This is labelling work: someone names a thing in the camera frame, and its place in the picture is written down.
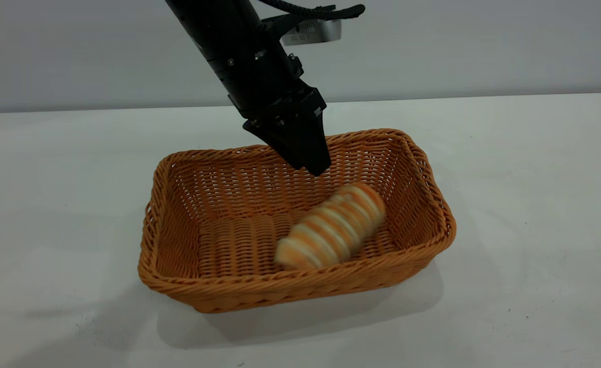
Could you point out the orange woven wicker basket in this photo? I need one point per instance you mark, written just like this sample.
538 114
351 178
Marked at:
239 245

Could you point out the striped orange bread roll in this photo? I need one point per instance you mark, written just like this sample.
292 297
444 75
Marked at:
333 225

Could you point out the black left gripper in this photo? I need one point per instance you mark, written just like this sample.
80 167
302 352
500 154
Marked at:
280 94

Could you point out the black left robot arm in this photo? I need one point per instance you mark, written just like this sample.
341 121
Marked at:
223 36

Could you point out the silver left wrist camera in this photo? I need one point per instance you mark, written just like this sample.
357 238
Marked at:
313 31

